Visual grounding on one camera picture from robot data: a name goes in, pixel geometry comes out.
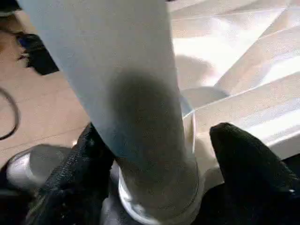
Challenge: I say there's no white plastic table top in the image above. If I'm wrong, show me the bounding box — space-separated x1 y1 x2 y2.
166 0 300 188

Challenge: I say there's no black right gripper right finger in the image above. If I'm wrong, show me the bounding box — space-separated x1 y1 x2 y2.
192 123 300 225

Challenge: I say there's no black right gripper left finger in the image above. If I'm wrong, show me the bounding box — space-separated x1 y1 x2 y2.
23 123 118 225

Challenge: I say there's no white plastic table leg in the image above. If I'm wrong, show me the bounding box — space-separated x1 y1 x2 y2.
16 0 205 225

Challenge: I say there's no black floor box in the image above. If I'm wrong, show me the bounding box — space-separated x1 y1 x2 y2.
18 33 59 75

